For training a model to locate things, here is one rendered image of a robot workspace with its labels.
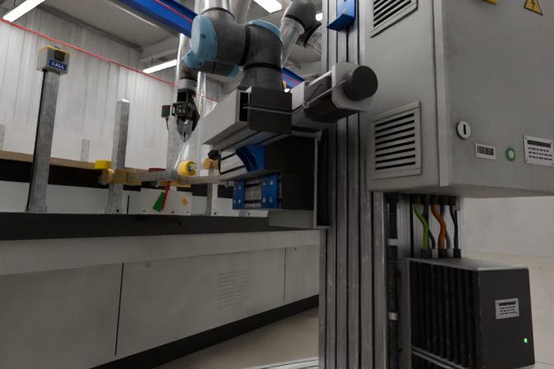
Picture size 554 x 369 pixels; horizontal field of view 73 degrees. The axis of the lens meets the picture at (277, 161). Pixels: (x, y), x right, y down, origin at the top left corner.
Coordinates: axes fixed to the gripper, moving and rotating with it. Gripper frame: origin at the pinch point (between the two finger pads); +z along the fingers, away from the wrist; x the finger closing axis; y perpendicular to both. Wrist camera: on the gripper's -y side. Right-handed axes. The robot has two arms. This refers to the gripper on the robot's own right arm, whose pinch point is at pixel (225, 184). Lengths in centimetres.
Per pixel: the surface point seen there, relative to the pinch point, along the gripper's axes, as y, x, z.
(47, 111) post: -26, -56, -19
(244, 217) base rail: -23.6, 41.0, 12.7
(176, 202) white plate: -25.1, -2.5, 7.1
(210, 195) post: -26.8, 19.4, 3.1
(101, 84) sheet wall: -738, 360, -289
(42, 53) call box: -27, -58, -37
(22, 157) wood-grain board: -46, -53, -6
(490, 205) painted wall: 15, 886, -24
